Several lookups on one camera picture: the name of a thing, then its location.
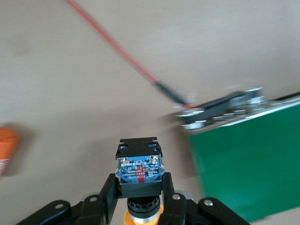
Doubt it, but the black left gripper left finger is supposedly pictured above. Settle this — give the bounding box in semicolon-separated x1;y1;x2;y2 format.
14;174;121;225

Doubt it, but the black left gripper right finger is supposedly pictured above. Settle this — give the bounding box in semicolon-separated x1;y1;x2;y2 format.
159;172;249;225

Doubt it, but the yellow push button switch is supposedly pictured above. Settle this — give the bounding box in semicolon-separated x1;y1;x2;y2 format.
115;136;165;225

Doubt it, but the orange cylinder marked 4680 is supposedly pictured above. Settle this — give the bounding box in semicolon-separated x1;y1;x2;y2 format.
0;127;20;180

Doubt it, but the green conveyor belt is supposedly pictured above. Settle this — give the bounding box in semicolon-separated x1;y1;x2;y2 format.
173;87;300;222

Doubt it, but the red black conveyor wire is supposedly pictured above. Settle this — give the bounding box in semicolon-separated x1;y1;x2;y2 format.
63;0;197;110

